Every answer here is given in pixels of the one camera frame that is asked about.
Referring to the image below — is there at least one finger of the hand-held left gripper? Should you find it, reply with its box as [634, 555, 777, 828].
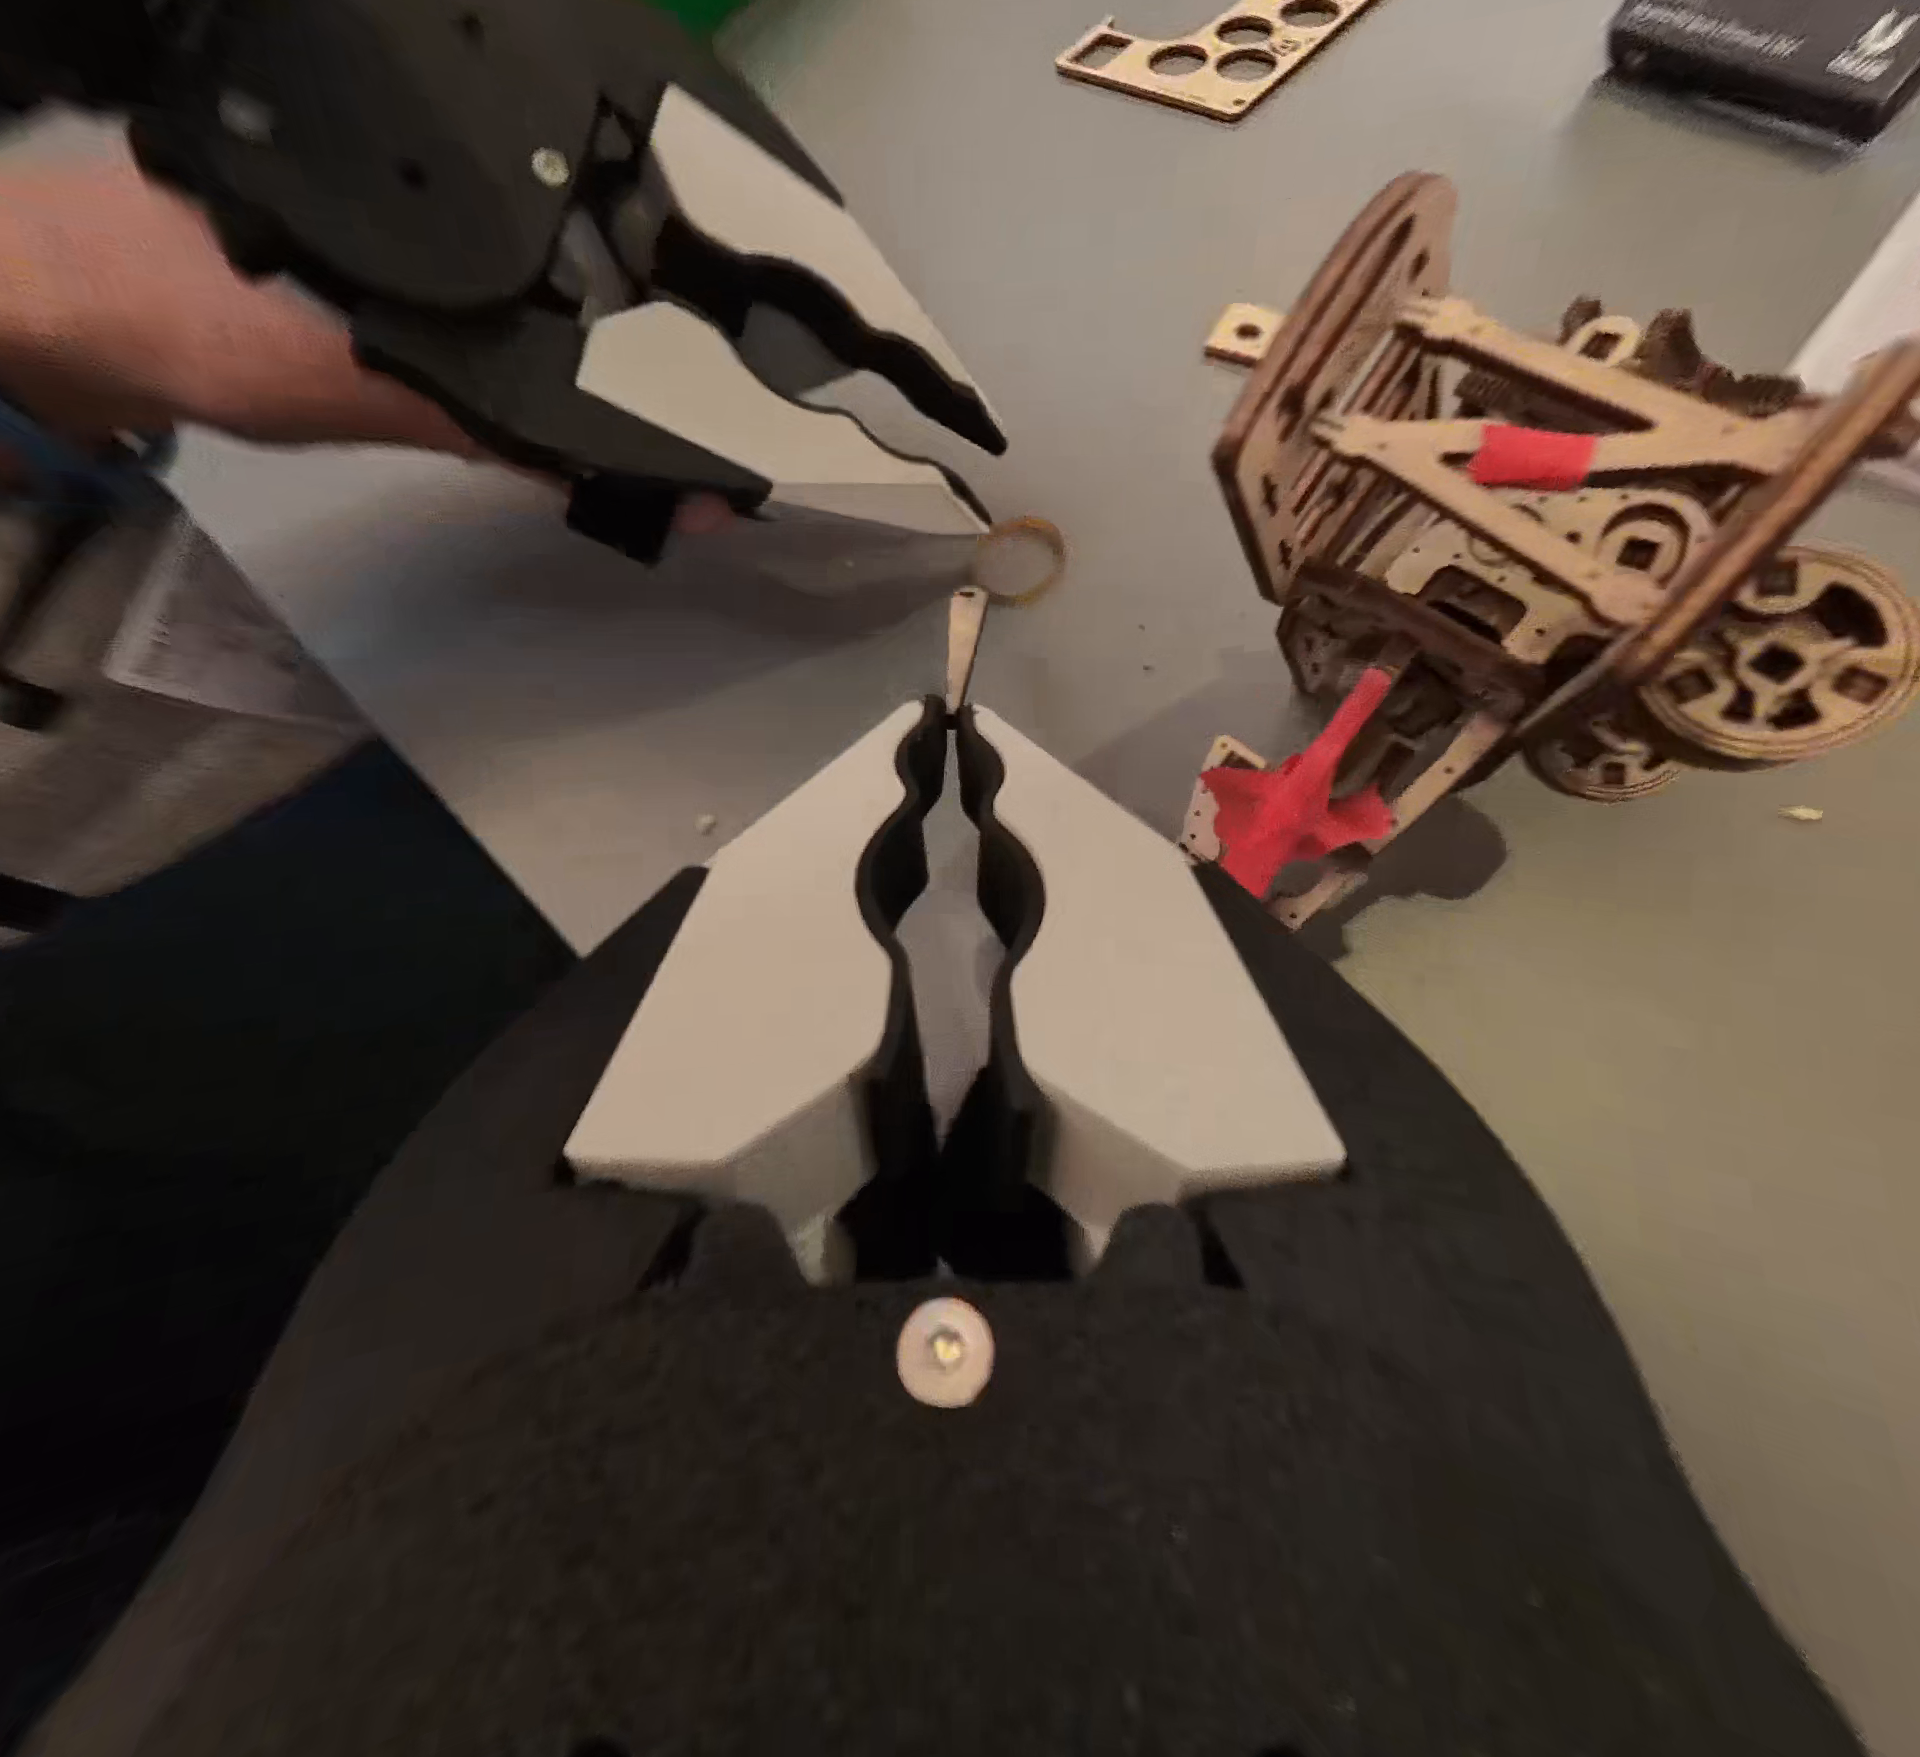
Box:
[575, 304, 997, 538]
[607, 84, 1009, 462]

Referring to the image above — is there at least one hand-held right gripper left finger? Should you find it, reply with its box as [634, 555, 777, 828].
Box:
[563, 700, 954, 1285]

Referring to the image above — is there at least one person's left hand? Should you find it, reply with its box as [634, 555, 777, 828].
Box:
[0, 159, 496, 462]

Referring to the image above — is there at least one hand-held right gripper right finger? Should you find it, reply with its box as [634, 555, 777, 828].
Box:
[954, 704, 1349, 1270]

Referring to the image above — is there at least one wooden model airplane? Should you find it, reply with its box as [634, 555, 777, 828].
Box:
[1185, 169, 1920, 926]

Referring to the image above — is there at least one wooden sheet with round holes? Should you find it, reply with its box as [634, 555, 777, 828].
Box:
[1054, 0, 1443, 123]

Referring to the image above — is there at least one small wooden ring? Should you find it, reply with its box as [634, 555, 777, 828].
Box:
[966, 514, 1070, 611]

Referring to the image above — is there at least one grey desk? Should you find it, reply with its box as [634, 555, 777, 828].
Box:
[157, 0, 1920, 1757]

